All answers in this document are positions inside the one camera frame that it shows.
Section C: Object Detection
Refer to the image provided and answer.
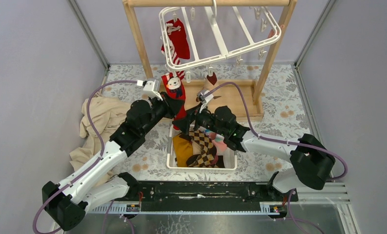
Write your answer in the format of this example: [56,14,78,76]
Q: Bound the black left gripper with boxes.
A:
[140,92,185,136]

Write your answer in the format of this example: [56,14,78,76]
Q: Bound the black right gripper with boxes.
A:
[172,102,227,137]

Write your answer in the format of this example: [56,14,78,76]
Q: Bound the wooden hanger stand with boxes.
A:
[122,0,298,123]

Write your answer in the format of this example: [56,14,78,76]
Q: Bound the mustard yellow sock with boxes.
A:
[172,133,193,167]

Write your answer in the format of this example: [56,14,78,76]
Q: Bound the pink patterned sock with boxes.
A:
[205,130,227,155]

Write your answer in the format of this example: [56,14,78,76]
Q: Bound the red bow sock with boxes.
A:
[161,73,186,120]

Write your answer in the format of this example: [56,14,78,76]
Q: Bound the white plastic basket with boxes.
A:
[166,126,238,174]

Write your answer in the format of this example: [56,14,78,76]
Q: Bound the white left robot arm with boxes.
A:
[33,92,184,234]

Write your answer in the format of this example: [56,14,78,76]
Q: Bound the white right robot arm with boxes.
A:
[172,106,336,201]

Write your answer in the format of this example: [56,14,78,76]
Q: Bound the white plastic clip hanger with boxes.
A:
[159,0,281,81]

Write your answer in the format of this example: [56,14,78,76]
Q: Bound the beige sock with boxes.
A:
[203,72,223,99]

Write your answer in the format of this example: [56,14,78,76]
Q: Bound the beige crumpled cloth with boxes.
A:
[69,95,130,172]

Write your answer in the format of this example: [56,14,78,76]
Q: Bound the red white striped sock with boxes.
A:
[167,42,185,80]

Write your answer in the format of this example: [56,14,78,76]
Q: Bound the plain red sock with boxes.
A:
[166,19,190,59]

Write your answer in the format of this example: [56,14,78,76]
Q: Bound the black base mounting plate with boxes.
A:
[117,181,298,213]

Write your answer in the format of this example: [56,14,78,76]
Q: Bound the floral patterned table mat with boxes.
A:
[102,64,310,181]

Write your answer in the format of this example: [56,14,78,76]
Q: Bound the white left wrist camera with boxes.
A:
[137,78,163,101]

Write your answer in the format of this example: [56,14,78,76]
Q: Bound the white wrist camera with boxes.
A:
[137,78,163,101]
[197,89,214,113]

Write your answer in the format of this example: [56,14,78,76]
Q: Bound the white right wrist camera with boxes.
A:
[197,89,214,113]

